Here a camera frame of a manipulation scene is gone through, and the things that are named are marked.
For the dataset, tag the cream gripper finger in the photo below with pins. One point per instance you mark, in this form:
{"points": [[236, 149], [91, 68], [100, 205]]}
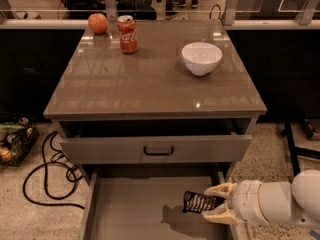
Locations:
{"points": [[222, 214], [223, 190]]}

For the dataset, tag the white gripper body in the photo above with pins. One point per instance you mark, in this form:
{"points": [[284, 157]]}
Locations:
{"points": [[246, 199]]}

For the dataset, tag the dark chocolate rxbar wrapper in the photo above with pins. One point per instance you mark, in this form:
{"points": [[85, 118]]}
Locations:
{"points": [[198, 203]]}

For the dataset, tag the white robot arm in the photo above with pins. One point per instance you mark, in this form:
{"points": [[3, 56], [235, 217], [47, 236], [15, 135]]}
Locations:
{"points": [[296, 203]]}

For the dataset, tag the grey top drawer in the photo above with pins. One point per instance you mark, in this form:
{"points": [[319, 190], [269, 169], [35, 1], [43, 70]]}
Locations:
{"points": [[129, 150]]}

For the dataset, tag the grey open middle drawer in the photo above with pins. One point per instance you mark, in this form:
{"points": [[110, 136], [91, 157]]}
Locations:
{"points": [[148, 208]]}

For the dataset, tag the grey drawer cabinet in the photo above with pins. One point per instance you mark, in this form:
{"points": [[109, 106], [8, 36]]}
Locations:
{"points": [[106, 93]]}

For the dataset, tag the black stand leg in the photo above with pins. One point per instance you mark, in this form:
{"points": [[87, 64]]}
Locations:
{"points": [[295, 151]]}

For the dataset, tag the white ceramic bowl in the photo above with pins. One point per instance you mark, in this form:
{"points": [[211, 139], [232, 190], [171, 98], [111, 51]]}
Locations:
{"points": [[201, 58]]}

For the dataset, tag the red coca-cola can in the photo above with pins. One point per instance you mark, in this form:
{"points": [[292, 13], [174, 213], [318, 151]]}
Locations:
{"points": [[128, 37]]}

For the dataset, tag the red apple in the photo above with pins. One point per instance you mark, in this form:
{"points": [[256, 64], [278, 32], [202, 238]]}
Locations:
{"points": [[98, 23]]}

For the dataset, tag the black office chair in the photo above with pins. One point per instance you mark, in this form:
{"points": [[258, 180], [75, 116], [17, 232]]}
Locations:
{"points": [[80, 9]]}

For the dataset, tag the black drawer handle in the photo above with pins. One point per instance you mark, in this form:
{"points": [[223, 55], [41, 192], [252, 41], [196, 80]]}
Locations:
{"points": [[154, 153]]}

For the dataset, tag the metal railing post right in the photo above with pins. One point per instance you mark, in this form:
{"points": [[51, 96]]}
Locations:
{"points": [[230, 12]]}

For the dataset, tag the metal railing post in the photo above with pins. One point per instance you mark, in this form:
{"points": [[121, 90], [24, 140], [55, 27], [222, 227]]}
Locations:
{"points": [[230, 12], [111, 10]]}

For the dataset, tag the black wire basket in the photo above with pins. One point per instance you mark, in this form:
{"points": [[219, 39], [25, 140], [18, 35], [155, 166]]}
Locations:
{"points": [[16, 141]]}

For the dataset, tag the metal railing post left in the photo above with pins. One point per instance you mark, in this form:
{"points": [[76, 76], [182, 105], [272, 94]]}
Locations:
{"points": [[111, 10]]}

